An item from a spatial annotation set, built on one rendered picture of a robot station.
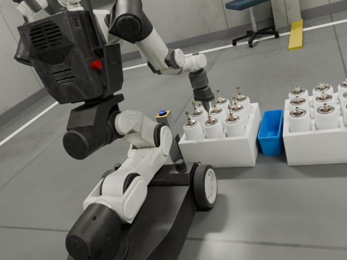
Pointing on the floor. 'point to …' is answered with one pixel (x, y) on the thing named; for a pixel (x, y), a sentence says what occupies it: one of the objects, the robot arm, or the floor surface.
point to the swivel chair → (239, 5)
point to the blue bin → (271, 132)
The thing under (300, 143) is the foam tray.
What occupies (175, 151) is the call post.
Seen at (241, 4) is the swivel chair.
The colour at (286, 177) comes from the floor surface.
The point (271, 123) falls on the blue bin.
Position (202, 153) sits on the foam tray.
